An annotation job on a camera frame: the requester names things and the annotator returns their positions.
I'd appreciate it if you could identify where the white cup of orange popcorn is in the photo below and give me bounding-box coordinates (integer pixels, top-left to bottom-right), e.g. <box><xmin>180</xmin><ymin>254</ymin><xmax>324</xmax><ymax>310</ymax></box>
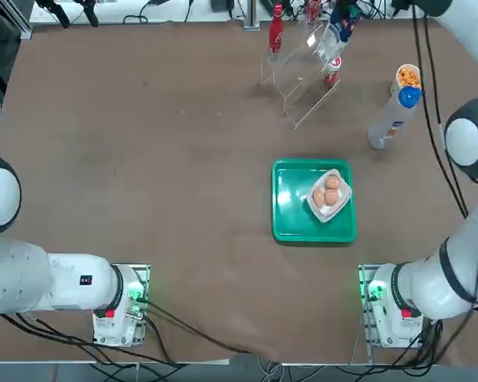
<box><xmin>388</xmin><ymin>64</ymin><xmax>423</xmax><ymax>99</ymax></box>

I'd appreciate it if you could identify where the blue white milk carton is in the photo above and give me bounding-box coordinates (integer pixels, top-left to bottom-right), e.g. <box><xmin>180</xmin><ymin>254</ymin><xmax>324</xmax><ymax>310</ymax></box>
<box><xmin>327</xmin><ymin>6</ymin><xmax>362</xmax><ymax>52</ymax></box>

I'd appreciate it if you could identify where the small red jar white lid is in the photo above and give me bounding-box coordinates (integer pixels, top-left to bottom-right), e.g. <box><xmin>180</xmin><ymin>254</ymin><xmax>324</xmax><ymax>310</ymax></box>
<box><xmin>323</xmin><ymin>55</ymin><xmax>343</xmax><ymax>85</ymax></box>

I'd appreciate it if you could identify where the clear acrylic display stand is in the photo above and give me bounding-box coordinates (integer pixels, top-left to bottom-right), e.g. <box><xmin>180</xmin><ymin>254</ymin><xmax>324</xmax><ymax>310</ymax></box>
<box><xmin>260</xmin><ymin>18</ymin><xmax>343</xmax><ymax>131</ymax></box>

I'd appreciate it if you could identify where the green plastic tray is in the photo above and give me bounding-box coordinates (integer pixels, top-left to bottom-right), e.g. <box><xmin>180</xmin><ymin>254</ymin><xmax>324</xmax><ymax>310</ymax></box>
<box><xmin>271</xmin><ymin>158</ymin><xmax>359</xmax><ymax>244</ymax></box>

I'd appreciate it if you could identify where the red cola bottle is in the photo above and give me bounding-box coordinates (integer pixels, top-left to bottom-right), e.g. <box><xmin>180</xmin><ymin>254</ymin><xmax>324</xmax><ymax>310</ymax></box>
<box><xmin>304</xmin><ymin>0</ymin><xmax>323</xmax><ymax>25</ymax></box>
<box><xmin>267</xmin><ymin>3</ymin><xmax>284</xmax><ymax>60</ymax></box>

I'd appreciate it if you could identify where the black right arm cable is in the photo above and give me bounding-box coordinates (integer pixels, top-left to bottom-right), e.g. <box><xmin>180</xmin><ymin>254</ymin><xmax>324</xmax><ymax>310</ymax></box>
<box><xmin>412</xmin><ymin>0</ymin><xmax>470</xmax><ymax>219</ymax></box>

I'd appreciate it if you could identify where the white egg container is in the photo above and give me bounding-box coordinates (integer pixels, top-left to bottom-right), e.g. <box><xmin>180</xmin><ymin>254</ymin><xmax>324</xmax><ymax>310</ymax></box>
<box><xmin>306</xmin><ymin>168</ymin><xmax>354</xmax><ymax>224</ymax></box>

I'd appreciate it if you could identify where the clear bottle blue cap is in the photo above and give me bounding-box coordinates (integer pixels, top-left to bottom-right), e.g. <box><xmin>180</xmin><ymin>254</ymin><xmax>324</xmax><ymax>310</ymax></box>
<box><xmin>367</xmin><ymin>86</ymin><xmax>423</xmax><ymax>150</ymax></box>

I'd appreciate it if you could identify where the aluminium frame post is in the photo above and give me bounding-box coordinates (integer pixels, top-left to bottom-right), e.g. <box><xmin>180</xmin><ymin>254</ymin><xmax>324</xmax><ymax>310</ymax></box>
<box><xmin>242</xmin><ymin>0</ymin><xmax>261</xmax><ymax>29</ymax></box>

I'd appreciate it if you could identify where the black cable across table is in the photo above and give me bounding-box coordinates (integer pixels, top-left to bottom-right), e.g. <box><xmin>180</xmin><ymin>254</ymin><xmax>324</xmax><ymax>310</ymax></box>
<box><xmin>0</xmin><ymin>298</ymin><xmax>264</xmax><ymax>361</ymax></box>

